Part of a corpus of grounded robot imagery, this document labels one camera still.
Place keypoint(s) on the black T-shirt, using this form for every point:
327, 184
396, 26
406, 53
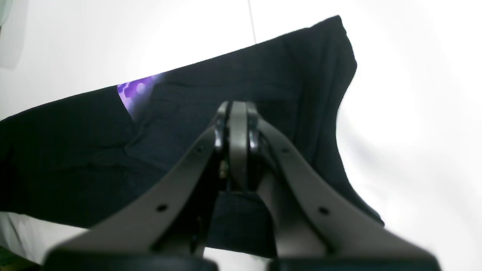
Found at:
78, 160

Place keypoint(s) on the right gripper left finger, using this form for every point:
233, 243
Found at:
163, 230

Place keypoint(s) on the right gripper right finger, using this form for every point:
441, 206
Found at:
315, 228

